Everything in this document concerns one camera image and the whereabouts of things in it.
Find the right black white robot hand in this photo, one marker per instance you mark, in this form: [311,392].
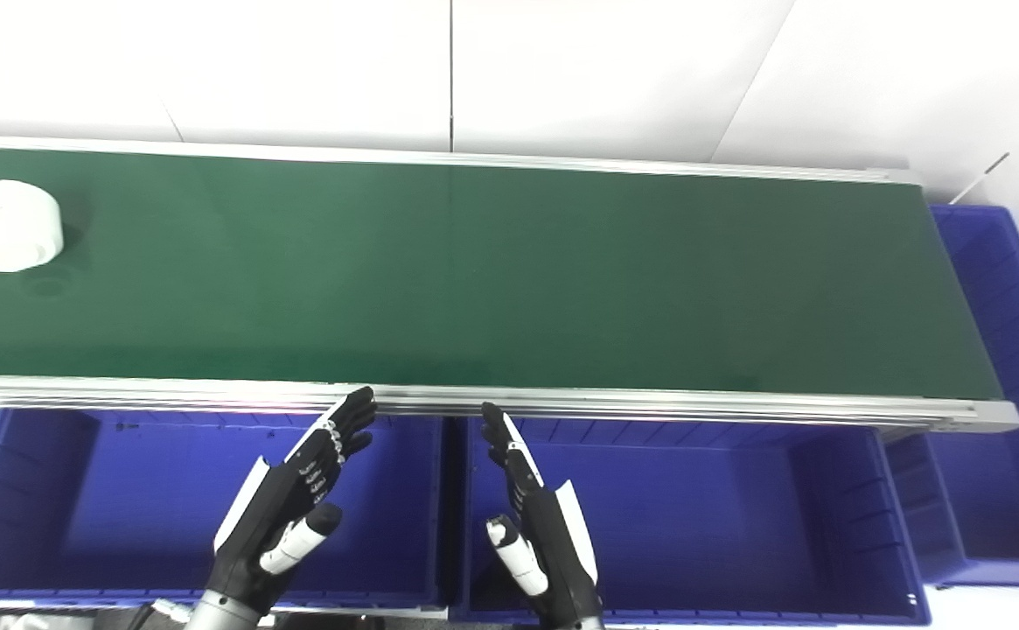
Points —
[553,534]

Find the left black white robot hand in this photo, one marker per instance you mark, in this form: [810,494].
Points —
[286,499]

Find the white cylindrical plastic part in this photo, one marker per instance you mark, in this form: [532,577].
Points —
[6,226]

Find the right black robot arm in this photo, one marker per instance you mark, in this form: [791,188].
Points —
[583,625]

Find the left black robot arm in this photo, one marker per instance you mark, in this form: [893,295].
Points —
[216,612]

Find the blue plastic bin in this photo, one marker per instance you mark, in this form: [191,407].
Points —
[124,490]
[693,525]
[1016,350]

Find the green conveyor belt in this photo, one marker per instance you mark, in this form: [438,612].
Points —
[474,280]
[649,404]

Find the white bundled object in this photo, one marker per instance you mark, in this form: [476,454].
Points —
[19,623]

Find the thin grey rod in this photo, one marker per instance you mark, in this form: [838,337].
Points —
[981,178]

